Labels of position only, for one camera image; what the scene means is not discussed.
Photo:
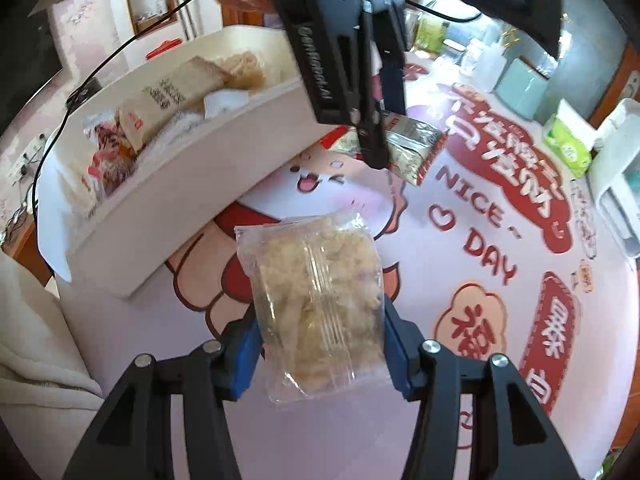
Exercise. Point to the white squeeze bottle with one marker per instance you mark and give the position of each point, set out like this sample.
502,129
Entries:
494,57

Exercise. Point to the clear pale snack packet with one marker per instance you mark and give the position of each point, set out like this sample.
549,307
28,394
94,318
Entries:
315,300
245,67

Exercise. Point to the white cloth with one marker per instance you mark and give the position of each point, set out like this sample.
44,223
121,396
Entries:
40,340

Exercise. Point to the oil bottle with green label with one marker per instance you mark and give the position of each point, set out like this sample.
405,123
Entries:
430,32

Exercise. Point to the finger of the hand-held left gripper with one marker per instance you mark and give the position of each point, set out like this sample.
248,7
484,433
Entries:
372,135
392,87

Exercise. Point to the teal canister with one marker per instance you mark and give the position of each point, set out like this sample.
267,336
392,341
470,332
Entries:
520,90

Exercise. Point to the white plastic tray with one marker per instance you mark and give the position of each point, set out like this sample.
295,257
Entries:
225,160

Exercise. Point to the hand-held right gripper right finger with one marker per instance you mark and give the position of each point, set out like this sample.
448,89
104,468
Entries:
397,355

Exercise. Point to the green tissue pack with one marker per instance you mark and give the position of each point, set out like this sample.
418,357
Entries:
570,145

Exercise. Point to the beige snack packet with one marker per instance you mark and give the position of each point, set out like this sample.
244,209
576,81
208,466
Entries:
170,95

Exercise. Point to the white pill bottle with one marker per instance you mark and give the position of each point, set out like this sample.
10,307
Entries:
472,59

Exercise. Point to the pink printed table cover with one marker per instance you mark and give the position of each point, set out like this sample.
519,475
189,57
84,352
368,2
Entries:
425,310

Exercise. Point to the silver snack packet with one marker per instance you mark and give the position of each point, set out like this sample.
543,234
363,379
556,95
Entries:
415,135

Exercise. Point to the grey and red snack packet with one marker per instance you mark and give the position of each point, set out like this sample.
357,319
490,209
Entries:
107,155

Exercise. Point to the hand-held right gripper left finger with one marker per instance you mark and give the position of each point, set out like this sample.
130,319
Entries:
245,355

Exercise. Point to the white countertop appliance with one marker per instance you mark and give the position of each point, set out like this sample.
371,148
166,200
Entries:
620,185

